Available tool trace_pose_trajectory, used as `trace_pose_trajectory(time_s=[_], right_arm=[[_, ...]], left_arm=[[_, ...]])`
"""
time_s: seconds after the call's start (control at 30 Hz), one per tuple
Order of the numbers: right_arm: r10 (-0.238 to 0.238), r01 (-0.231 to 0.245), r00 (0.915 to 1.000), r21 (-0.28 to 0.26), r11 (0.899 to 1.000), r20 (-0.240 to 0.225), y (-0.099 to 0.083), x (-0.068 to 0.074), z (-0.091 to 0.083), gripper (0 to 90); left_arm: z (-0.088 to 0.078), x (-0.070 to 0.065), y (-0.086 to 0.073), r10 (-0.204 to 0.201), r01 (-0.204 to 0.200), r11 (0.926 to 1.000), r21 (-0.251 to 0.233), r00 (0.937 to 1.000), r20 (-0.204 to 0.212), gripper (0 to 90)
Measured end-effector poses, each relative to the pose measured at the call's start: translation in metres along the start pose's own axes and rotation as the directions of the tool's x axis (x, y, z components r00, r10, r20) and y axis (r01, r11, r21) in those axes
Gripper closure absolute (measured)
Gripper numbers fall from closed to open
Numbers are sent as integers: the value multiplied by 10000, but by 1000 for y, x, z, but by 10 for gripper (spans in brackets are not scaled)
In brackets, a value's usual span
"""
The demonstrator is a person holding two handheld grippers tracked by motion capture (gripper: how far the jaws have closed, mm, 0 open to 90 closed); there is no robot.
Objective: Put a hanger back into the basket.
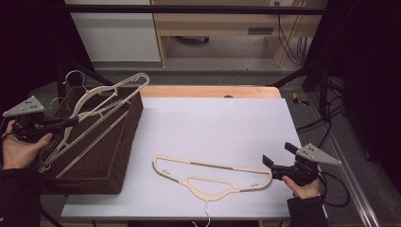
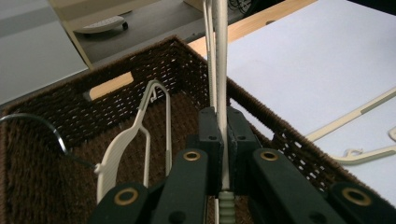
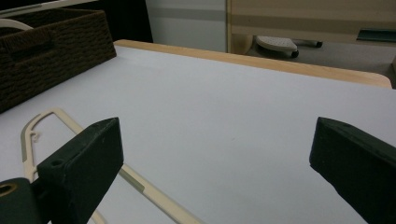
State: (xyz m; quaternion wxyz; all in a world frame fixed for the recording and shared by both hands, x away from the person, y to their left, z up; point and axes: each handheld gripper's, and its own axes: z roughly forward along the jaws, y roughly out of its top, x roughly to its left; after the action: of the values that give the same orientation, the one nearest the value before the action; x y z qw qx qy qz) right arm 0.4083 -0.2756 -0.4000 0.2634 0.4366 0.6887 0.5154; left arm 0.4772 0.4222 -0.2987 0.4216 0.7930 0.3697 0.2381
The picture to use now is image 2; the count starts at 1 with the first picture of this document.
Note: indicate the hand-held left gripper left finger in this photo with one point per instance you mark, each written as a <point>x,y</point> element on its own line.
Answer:
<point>210,140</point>

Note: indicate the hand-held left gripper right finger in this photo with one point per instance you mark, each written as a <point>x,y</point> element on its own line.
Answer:
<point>241,140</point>

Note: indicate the cream plastic clothes hanger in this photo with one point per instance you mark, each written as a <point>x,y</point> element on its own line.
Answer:
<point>221,62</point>
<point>112,158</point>
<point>342,119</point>

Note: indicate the brown woven basket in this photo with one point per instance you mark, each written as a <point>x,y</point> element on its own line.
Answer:
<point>37,174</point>

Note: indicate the white table mat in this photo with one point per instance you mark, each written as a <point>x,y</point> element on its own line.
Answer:
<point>295,62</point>

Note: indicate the rolling base with caster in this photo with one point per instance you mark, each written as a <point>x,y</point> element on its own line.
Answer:
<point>99,24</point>

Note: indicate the white cabinet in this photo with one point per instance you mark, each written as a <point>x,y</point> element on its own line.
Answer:
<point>31,56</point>

